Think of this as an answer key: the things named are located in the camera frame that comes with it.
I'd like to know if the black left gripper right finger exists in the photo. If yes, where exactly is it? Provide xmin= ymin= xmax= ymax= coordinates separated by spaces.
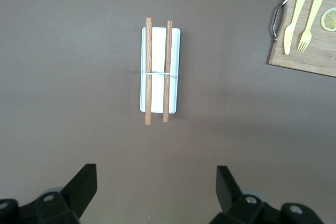
xmin=209 ymin=165 xmax=322 ymax=224

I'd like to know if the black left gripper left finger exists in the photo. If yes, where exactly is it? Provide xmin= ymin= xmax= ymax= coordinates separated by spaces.
xmin=0 ymin=163 xmax=98 ymax=224

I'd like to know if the brown wooden stick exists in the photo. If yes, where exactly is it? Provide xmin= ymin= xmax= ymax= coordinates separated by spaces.
xmin=162 ymin=20 xmax=173 ymax=123
xmin=144 ymin=17 xmax=154 ymax=126

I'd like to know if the white rectangular tray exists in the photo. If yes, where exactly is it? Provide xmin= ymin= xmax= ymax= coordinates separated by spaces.
xmin=139 ymin=26 xmax=182 ymax=114

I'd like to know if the yellow plastic knife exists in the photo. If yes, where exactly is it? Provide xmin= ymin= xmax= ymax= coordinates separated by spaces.
xmin=282 ymin=0 xmax=310 ymax=55

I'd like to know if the yellow plastic fork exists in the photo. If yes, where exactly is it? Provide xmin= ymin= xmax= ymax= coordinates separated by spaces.
xmin=297 ymin=0 xmax=326 ymax=52

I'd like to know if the lemon slice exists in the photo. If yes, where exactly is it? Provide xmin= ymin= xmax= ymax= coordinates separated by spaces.
xmin=320 ymin=7 xmax=336 ymax=32

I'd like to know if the bamboo cutting board metal handle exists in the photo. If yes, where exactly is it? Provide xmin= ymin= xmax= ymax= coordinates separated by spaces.
xmin=267 ymin=0 xmax=336 ymax=78

